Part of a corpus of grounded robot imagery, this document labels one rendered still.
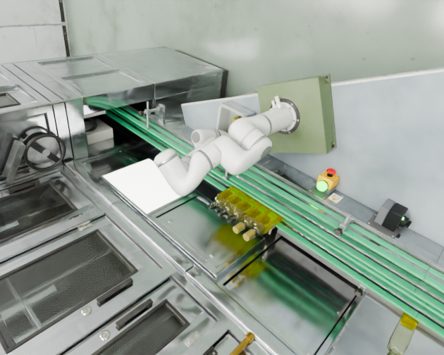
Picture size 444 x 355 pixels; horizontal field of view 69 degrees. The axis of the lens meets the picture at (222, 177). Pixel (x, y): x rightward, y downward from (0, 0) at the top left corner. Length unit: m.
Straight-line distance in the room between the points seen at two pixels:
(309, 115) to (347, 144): 0.20
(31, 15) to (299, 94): 3.86
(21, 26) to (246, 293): 4.11
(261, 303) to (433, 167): 0.81
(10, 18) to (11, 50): 0.34
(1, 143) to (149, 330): 1.17
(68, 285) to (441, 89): 1.50
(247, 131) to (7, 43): 3.87
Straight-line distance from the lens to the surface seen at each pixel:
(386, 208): 1.39
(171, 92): 2.32
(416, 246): 1.42
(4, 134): 1.91
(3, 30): 4.70
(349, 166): 1.47
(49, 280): 1.49
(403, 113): 1.35
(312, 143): 1.40
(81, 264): 1.51
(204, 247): 1.48
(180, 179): 1.13
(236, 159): 1.12
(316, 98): 1.35
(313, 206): 1.42
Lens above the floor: 2.02
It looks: 40 degrees down
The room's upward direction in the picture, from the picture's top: 117 degrees counter-clockwise
